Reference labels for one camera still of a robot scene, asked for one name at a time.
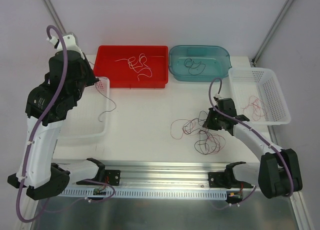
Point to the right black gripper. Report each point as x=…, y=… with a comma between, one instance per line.
x=211, y=120

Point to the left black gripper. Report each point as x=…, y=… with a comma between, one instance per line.
x=88, y=73

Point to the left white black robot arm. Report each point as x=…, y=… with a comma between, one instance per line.
x=47, y=108

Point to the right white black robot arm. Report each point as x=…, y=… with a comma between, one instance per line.
x=278, y=171

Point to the left white perforated basket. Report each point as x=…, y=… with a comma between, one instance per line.
x=87, y=120

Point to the white perforated basket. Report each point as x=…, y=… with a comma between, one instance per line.
x=257, y=94
x=87, y=120

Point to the right white perforated basket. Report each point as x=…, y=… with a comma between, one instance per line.
x=257, y=94

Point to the red plastic tray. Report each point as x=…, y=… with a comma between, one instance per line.
x=133, y=66

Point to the teal translucent plastic tub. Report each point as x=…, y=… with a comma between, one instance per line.
x=198, y=63

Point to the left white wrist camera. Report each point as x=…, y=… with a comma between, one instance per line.
x=70, y=41

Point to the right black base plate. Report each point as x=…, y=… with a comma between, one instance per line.
x=225, y=180

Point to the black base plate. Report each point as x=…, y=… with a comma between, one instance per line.
x=225, y=180
x=111, y=177

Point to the left aluminium frame post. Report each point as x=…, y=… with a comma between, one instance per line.
x=53, y=15

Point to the aluminium frame post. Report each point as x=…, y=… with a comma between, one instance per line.
x=272, y=31
x=53, y=15

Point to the aluminium mounting rail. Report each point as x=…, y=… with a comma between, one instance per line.
x=163, y=175

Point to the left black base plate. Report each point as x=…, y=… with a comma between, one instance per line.
x=111, y=177

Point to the white slotted cable duct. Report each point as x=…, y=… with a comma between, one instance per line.
x=205, y=194

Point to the right aluminium frame post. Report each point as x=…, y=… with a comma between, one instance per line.
x=272, y=31

